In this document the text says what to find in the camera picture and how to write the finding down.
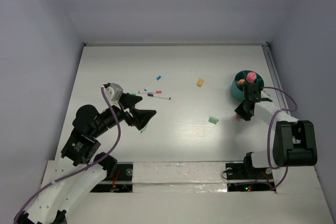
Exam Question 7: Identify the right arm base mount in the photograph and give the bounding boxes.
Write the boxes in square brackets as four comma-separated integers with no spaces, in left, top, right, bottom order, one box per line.
[221,156,275,192]

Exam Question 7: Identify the orange highlighter cap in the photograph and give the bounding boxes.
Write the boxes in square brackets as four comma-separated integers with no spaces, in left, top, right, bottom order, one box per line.
[236,79,245,86]

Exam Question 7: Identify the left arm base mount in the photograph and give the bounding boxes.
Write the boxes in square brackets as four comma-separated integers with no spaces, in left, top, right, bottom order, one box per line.
[90,157,133,193]

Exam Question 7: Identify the pink cap in container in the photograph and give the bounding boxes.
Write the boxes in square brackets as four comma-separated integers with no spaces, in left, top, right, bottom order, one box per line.
[245,71,257,83]

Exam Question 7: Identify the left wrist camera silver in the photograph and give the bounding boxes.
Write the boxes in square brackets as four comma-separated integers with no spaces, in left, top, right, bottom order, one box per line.
[103,83,123,102]

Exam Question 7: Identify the purple banded white marker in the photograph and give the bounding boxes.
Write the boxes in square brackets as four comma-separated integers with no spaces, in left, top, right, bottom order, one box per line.
[147,93,171,100]

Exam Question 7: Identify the yellow orange cap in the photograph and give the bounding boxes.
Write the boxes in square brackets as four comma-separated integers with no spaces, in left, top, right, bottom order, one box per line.
[197,79,204,87]

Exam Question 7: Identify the pink capped white marker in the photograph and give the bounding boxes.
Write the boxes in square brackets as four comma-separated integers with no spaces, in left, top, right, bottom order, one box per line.
[138,90,162,94]

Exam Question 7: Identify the blue capped white marker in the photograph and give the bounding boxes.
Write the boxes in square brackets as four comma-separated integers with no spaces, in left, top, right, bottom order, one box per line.
[144,76,161,91]

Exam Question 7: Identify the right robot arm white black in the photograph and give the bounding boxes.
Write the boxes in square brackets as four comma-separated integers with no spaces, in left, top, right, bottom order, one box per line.
[235,82,318,178]

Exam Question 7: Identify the teal round divided container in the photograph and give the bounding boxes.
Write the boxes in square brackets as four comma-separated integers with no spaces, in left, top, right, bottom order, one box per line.
[230,70,265,101]

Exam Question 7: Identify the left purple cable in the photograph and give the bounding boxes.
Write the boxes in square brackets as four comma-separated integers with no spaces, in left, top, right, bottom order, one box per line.
[13,86,122,224]

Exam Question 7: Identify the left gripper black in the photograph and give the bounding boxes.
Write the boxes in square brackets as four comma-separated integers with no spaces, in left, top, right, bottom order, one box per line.
[92,92,156,136]

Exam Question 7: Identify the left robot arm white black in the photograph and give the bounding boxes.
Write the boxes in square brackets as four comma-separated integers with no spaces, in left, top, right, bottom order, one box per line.
[14,87,156,223]

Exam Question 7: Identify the silver foil tape strip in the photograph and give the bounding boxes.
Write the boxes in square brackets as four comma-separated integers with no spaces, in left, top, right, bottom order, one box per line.
[132,162,227,194]

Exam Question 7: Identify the green cap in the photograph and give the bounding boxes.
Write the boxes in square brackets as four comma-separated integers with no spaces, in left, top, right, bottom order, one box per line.
[208,116,219,124]

